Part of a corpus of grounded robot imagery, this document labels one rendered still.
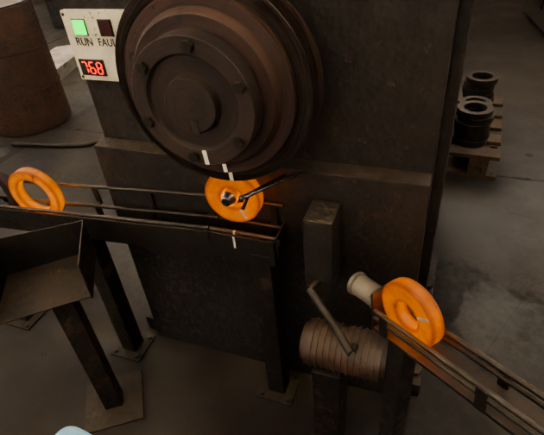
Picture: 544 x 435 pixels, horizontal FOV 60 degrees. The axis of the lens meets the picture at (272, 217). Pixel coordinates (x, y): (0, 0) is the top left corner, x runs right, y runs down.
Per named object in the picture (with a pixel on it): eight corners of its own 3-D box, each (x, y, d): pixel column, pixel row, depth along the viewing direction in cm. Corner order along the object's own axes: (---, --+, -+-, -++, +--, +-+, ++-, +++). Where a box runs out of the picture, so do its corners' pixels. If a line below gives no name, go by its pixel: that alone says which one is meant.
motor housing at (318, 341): (315, 412, 160) (310, 305, 127) (381, 431, 153) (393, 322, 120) (304, 449, 150) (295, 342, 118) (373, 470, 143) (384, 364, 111)
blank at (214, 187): (199, 178, 126) (192, 185, 123) (241, 157, 117) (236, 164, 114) (232, 222, 131) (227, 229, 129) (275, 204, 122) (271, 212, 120)
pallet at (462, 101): (290, 154, 300) (286, 88, 274) (327, 102, 359) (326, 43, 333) (495, 180, 259) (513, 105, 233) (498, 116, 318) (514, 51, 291)
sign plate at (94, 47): (86, 76, 132) (64, 8, 121) (167, 81, 123) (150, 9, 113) (81, 79, 130) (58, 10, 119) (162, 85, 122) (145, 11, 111)
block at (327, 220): (315, 262, 137) (313, 195, 122) (342, 267, 134) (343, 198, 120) (304, 288, 129) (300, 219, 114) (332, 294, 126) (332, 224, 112)
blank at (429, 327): (407, 335, 109) (395, 342, 108) (383, 274, 108) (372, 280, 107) (455, 349, 95) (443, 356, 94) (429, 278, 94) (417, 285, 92)
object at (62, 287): (72, 388, 175) (-14, 240, 131) (144, 369, 179) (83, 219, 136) (68, 439, 159) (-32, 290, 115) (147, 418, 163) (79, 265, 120)
